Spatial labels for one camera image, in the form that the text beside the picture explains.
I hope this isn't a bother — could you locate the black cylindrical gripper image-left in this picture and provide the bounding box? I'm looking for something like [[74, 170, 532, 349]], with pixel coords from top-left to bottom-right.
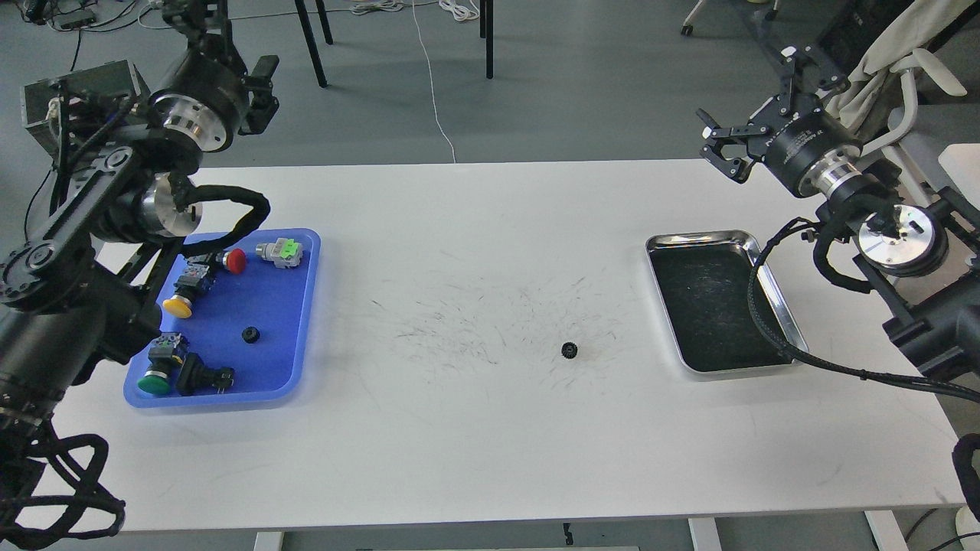
[[149, 1, 279, 153]]

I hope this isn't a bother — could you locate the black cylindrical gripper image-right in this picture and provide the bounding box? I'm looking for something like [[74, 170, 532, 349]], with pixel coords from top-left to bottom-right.
[[695, 45, 861, 198]]

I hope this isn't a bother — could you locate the small black gear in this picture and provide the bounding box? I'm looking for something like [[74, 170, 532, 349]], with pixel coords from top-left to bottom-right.
[[560, 341, 579, 359], [241, 327, 260, 343]]

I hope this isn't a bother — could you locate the silver metal tray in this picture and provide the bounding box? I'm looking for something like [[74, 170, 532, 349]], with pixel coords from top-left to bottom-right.
[[646, 230, 809, 380]]

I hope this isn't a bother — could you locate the blue plastic tray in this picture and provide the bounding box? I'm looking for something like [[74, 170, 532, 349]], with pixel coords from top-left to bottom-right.
[[122, 229, 321, 410]]

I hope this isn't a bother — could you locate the black table leg front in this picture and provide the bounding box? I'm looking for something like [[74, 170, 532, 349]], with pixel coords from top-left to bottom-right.
[[294, 0, 334, 90]]

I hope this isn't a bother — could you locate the black table leg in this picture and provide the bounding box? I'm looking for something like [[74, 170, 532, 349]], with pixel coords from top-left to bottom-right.
[[294, 0, 334, 90], [479, 0, 495, 80]]

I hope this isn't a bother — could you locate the grey plastic crate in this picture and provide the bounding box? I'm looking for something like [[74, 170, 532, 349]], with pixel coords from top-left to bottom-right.
[[21, 60, 151, 158]]

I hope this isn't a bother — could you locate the white office chair with cloth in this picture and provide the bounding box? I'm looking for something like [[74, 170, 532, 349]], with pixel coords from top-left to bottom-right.
[[816, 1, 978, 206]]

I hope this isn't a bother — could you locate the black table leg right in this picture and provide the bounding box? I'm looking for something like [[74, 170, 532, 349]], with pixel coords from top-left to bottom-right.
[[479, 0, 495, 80]]

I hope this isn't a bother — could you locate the red push button switch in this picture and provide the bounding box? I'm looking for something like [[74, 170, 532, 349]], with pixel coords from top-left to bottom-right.
[[186, 248, 247, 275]]

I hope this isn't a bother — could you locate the green grey switch module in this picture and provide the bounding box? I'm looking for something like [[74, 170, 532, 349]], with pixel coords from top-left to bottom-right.
[[255, 237, 304, 269]]

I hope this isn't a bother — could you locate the black floor cable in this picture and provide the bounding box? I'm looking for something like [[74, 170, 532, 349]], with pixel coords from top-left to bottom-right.
[[21, 165, 58, 246]]

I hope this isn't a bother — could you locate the white floor cable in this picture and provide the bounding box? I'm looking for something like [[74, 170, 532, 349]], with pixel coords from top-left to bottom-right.
[[230, 0, 482, 164]]

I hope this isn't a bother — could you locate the yellow push button switch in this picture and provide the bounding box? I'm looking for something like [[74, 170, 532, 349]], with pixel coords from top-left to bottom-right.
[[162, 264, 216, 318]]

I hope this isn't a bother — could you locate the green push button switch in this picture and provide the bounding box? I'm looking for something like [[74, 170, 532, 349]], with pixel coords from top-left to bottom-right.
[[136, 332, 189, 396]]

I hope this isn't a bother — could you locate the black selector switch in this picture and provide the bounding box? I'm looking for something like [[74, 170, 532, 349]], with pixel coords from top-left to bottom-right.
[[175, 352, 236, 396]]

